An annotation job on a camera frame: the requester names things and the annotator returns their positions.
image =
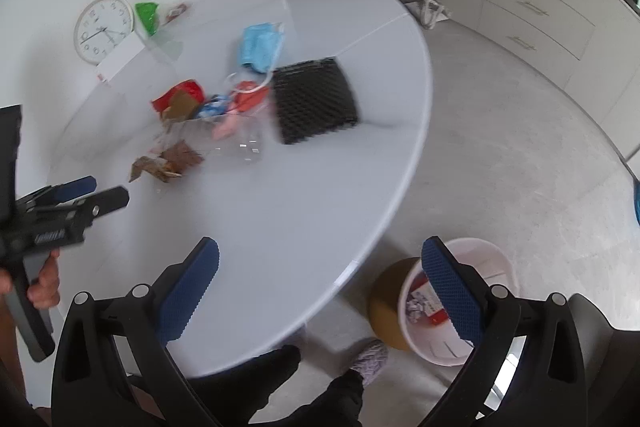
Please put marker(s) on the green snack packet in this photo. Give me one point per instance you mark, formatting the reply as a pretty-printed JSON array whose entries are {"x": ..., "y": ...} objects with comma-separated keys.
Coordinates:
[{"x": 147, "y": 18}]

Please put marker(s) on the white tote bag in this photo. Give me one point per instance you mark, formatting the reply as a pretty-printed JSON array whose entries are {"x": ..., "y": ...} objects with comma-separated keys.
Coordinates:
[{"x": 430, "y": 9}]

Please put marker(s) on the person's left forearm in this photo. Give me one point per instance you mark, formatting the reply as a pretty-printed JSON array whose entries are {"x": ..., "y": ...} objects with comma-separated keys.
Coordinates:
[{"x": 7, "y": 357}]

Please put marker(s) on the grey knitted slipper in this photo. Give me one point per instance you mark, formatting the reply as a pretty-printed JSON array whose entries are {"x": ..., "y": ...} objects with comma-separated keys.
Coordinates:
[{"x": 370, "y": 359}]

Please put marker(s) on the person's left hand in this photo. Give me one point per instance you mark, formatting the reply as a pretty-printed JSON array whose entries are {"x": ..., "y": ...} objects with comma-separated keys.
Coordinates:
[{"x": 45, "y": 282}]

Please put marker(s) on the red and white carton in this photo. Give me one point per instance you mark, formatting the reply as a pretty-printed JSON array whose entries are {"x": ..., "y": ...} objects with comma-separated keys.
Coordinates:
[{"x": 427, "y": 302}]

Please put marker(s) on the blue face mask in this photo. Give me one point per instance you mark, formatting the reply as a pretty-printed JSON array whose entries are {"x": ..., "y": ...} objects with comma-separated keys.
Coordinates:
[{"x": 260, "y": 47}]

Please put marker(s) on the small red label packet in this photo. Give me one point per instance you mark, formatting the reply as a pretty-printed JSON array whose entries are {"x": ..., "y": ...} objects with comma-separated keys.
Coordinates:
[{"x": 176, "y": 13}]

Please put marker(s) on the blue and white wrapper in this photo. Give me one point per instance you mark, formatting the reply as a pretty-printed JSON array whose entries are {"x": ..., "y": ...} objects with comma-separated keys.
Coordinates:
[{"x": 212, "y": 107}]

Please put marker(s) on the person's black trousers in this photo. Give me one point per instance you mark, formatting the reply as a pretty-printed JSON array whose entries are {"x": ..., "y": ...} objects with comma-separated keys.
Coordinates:
[{"x": 270, "y": 372}]

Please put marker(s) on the red flat packet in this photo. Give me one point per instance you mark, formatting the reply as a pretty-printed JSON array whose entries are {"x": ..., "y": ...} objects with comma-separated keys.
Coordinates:
[{"x": 187, "y": 88}]

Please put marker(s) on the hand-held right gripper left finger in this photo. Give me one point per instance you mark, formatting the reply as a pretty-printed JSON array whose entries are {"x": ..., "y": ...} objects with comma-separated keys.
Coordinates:
[{"x": 190, "y": 292}]

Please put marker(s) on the brown cylindrical stool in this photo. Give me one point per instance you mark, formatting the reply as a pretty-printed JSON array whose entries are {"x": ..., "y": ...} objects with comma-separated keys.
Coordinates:
[{"x": 385, "y": 302}]

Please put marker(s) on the black textured mat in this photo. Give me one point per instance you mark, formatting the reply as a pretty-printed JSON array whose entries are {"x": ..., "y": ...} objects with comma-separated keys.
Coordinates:
[{"x": 315, "y": 99}]

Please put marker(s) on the brown cardboard piece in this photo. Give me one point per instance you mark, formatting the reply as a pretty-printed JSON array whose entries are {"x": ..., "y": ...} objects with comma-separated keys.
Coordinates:
[{"x": 181, "y": 107}]

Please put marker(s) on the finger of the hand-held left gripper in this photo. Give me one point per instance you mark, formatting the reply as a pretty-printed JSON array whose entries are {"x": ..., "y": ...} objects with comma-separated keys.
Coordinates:
[
  {"x": 75, "y": 188},
  {"x": 107, "y": 201}
]

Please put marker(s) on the blue plastic bag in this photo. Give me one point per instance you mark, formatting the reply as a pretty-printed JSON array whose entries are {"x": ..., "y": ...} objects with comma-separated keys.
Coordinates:
[{"x": 637, "y": 204}]

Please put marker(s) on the large brown wrapper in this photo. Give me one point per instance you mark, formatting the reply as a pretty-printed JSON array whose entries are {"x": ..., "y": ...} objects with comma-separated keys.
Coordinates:
[{"x": 180, "y": 156}]

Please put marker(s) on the white flat box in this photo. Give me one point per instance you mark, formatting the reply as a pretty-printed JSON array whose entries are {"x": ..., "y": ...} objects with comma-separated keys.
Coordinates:
[{"x": 122, "y": 57}]

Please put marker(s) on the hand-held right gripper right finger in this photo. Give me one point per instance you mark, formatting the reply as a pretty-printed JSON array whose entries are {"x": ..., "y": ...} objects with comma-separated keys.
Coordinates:
[{"x": 450, "y": 292}]

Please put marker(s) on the beige drawer cabinet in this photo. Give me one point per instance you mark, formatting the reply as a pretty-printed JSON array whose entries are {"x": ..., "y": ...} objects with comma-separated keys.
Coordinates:
[{"x": 540, "y": 2}]

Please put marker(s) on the white trash bin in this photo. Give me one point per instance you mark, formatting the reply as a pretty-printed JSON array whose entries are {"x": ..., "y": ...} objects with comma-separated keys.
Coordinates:
[{"x": 480, "y": 257}]

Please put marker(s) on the pink wrapper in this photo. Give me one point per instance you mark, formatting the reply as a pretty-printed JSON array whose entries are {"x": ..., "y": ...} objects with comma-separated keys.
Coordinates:
[{"x": 225, "y": 126}]

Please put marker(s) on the small brown crumpled wrapper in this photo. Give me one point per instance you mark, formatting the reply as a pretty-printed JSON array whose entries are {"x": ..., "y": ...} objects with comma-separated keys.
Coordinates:
[{"x": 147, "y": 168}]

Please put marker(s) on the white round wall clock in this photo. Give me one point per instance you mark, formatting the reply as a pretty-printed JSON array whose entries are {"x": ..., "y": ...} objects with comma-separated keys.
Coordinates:
[{"x": 100, "y": 27}]

